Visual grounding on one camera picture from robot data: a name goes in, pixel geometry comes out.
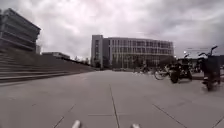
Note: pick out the low flat building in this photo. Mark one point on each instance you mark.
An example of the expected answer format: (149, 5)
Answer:
(56, 55)

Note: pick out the long building with many windows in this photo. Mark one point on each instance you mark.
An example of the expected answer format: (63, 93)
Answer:
(133, 50)

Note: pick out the row of parked motorcycles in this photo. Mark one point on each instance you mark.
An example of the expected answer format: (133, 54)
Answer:
(180, 70)

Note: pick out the grey layered building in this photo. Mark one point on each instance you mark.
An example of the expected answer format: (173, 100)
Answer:
(18, 30)

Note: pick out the wide stone stairs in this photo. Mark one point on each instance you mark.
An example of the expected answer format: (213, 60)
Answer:
(20, 66)

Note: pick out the grey paved plaza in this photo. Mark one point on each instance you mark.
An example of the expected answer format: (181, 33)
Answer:
(100, 100)

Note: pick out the robot's own part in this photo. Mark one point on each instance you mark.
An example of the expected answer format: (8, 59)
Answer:
(76, 124)
(135, 126)

